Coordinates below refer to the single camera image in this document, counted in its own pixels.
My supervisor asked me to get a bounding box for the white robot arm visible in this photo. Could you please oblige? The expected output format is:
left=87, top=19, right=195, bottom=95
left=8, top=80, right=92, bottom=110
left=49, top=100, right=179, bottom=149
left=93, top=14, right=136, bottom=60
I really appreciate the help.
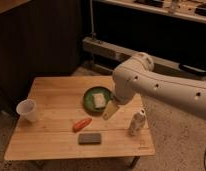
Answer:
left=112, top=52, right=206, bottom=120

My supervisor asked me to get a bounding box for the white block on plate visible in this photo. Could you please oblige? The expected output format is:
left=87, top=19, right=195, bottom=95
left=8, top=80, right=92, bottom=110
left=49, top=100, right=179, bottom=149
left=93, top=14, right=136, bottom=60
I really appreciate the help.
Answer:
left=93, top=93, right=106, bottom=108

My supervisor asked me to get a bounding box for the green round plate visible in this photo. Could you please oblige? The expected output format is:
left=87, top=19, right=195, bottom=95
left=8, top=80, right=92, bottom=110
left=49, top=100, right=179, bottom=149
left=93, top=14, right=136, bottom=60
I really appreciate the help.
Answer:
left=83, top=86, right=111, bottom=113

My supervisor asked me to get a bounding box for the white plastic bottle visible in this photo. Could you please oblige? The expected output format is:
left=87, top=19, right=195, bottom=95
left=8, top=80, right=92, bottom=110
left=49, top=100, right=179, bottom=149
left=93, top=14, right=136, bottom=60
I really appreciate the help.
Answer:
left=129, top=109, right=146, bottom=136

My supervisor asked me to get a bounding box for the orange carrot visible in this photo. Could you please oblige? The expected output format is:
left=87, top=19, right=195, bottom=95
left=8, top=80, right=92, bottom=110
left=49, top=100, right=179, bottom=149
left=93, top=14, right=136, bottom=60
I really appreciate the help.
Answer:
left=72, top=118, right=92, bottom=132

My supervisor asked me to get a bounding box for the wooden low table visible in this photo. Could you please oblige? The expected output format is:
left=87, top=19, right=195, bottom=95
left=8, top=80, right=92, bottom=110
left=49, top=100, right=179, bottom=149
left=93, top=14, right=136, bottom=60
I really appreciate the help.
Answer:
left=4, top=76, right=155, bottom=161

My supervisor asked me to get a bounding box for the vertical metal pole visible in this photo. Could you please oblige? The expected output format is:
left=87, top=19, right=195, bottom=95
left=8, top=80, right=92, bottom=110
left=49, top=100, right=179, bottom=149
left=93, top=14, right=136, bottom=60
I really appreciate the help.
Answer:
left=89, top=0, right=96, bottom=41

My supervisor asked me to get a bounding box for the white plastic cup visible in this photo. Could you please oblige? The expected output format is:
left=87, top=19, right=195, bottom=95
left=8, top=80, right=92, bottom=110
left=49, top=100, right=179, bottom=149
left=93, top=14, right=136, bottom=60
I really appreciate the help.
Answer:
left=16, top=99, right=39, bottom=122

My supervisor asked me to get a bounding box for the black object on floor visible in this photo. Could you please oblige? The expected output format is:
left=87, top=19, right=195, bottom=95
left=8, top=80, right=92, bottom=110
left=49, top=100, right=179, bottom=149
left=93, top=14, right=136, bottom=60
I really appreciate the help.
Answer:
left=178, top=63, right=206, bottom=77

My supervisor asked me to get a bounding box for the background shelf countertop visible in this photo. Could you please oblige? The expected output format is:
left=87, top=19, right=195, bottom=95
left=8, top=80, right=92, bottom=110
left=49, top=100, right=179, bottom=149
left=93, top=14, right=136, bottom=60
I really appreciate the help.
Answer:
left=96, top=0, right=206, bottom=24

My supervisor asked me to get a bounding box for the metal rail beam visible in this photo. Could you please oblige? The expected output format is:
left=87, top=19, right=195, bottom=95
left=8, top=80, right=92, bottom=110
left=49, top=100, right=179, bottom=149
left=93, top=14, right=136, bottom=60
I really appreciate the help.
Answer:
left=82, top=36, right=206, bottom=81

